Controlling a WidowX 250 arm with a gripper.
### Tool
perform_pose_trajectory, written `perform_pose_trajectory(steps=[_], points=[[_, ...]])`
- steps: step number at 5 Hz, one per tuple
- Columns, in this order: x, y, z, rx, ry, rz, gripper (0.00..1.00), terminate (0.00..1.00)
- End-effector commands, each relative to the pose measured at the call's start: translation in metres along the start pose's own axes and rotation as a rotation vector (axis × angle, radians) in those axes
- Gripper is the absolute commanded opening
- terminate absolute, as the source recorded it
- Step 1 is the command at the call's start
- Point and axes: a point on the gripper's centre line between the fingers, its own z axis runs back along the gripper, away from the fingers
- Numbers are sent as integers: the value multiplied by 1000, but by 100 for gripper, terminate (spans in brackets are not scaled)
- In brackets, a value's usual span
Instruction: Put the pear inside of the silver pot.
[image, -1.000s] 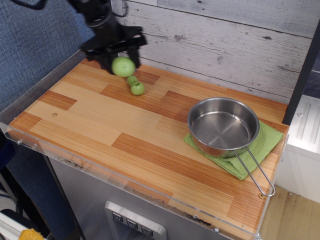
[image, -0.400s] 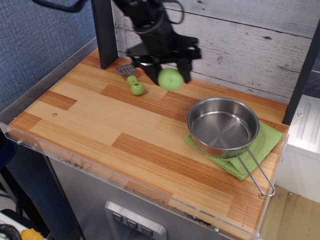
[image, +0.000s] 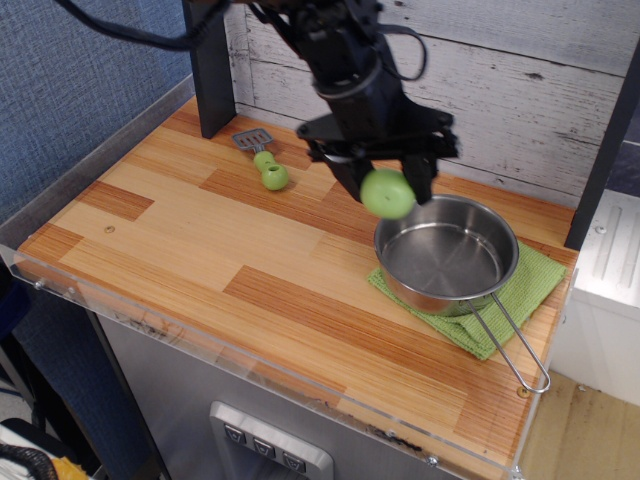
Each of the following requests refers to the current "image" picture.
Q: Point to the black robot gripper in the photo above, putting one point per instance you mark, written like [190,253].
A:
[377,119]

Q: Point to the green toy pear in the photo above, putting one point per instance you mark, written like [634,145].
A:
[387,194]

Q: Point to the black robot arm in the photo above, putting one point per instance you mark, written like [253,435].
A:
[340,41]

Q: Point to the silver metal pot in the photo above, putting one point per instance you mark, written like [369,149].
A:
[451,256]

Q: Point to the green cloth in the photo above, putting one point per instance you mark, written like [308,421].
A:
[534,279]

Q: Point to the clear acrylic front guard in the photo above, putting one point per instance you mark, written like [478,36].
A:
[377,366]

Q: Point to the white ridged block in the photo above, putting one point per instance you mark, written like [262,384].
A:
[597,343]

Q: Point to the silver toy fridge front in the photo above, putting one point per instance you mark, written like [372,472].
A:
[175,388]

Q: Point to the grey button panel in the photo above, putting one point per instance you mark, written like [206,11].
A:
[247,443]

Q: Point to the yellow black object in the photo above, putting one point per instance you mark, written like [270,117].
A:
[19,462]

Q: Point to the black vertical post left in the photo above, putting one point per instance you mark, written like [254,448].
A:
[213,81]

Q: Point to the black vertical post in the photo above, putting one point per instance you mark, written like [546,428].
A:
[612,140]
[213,81]

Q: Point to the black vertical post right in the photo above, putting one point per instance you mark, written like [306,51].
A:
[612,140]

